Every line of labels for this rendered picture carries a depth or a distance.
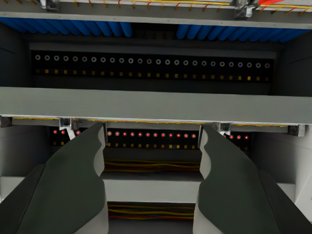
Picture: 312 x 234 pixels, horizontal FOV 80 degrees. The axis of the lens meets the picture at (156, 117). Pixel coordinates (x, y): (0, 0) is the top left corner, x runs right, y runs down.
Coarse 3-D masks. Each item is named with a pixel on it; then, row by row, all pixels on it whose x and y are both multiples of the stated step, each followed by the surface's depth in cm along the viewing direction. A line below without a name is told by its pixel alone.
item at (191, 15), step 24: (0, 0) 27; (24, 0) 27; (120, 0) 26; (144, 0) 26; (168, 0) 26; (192, 24) 29; (216, 24) 29; (240, 24) 29; (264, 24) 29; (288, 24) 28
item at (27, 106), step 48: (0, 96) 30; (48, 96) 30; (96, 96) 30; (144, 96) 30; (192, 96) 30; (240, 96) 30; (288, 96) 31; (144, 144) 50; (192, 144) 51; (240, 144) 51
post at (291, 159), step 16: (288, 48) 42; (288, 64) 42; (304, 64) 38; (288, 80) 42; (304, 80) 38; (304, 96) 38; (256, 144) 54; (272, 144) 47; (288, 144) 41; (256, 160) 54; (272, 160) 47; (288, 160) 41; (304, 160) 37; (272, 176) 47; (288, 176) 41; (304, 176) 37; (304, 192) 38; (304, 208) 40
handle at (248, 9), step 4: (256, 0) 22; (260, 0) 21; (264, 0) 20; (268, 0) 19; (272, 0) 19; (276, 0) 19; (280, 0) 19; (248, 4) 24; (252, 4) 23; (256, 4) 22; (260, 4) 21; (264, 4) 21; (268, 4) 21; (248, 8) 24; (248, 12) 24; (252, 12) 24
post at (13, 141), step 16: (16, 32) 41; (0, 48) 37; (16, 48) 41; (0, 64) 37; (16, 64) 41; (0, 80) 37; (16, 80) 42; (32, 80) 47; (0, 144) 38; (16, 144) 42; (32, 144) 48; (48, 144) 55; (0, 160) 38; (16, 160) 42; (32, 160) 48; (0, 176) 38
